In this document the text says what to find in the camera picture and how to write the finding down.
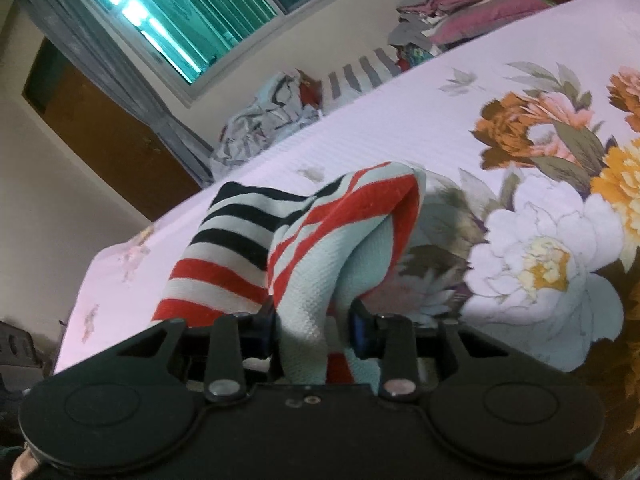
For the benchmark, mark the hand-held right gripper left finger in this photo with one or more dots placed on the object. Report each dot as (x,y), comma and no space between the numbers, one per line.
(263,332)

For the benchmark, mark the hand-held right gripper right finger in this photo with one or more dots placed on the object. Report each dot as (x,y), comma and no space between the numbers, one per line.
(358,334)

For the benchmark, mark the red black striped white shirt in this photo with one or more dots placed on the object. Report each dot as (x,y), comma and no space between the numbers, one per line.
(300,250)

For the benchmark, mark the pile of light blue clothes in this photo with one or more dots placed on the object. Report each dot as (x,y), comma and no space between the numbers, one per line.
(260,125)

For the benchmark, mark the floral pink bedsheet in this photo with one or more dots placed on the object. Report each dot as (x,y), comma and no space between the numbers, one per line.
(380,125)

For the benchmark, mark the dark grey object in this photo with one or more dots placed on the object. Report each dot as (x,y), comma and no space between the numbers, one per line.
(20,355)

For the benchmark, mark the brown wooden door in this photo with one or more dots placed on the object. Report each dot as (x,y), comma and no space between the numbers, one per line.
(100,130)

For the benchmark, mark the grey white striped pillow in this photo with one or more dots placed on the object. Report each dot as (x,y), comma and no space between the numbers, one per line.
(360,72)

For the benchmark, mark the colourful printed cloth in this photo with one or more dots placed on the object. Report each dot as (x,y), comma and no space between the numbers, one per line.
(415,55)

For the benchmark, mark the grey curtain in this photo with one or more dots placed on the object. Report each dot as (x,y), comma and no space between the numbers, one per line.
(115,75)

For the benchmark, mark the window with green glass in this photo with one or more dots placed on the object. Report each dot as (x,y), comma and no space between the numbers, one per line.
(200,15)

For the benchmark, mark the stack of folded pink blankets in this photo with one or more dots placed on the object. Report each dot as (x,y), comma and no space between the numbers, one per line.
(475,7)

